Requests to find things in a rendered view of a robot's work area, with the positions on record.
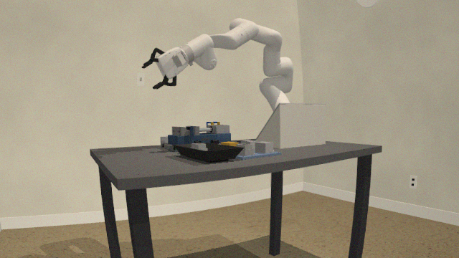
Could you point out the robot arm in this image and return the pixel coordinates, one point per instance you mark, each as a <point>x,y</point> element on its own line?
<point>201,51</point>

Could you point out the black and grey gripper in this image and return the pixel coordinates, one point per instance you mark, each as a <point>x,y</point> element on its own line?
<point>166,65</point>

